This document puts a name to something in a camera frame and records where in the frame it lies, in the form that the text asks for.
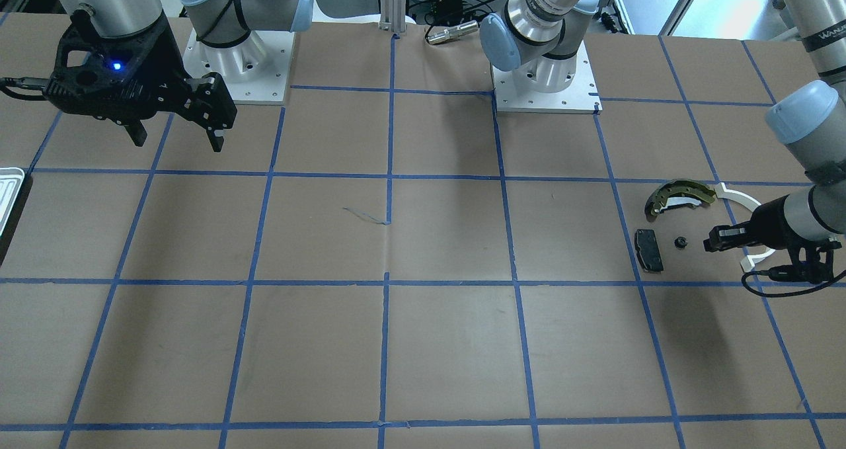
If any black brake pad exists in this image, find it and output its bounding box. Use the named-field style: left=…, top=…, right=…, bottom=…
left=634, top=228, right=664, bottom=273

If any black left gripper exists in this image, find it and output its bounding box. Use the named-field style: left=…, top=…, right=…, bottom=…
left=703, top=194, right=840, bottom=284

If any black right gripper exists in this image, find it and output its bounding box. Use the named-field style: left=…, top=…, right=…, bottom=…
left=43, top=9, right=237, bottom=153

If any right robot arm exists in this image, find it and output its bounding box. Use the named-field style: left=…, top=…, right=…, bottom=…
left=38, top=0, right=315, bottom=153

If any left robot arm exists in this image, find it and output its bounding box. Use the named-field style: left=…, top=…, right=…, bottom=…
left=481, top=0, right=844, bottom=292

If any white curved plastic bracket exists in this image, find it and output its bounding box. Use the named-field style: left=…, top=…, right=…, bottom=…
left=715, top=182, right=777, bottom=272

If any aluminium frame post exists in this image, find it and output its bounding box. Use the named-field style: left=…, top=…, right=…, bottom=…
left=378, top=0, right=406, bottom=36

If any olive brake shoe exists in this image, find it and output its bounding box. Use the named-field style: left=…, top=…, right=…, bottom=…
left=644, top=179, right=717, bottom=220

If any silver metal tray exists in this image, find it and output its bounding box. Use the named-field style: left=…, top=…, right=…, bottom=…
left=1, top=167, right=25, bottom=234

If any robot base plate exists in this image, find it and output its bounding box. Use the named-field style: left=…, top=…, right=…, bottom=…
left=182, top=30, right=297, bottom=105
left=490, top=42, right=603, bottom=114

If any small black bearing gear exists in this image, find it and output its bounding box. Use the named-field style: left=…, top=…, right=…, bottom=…
left=673, top=236, right=688, bottom=249

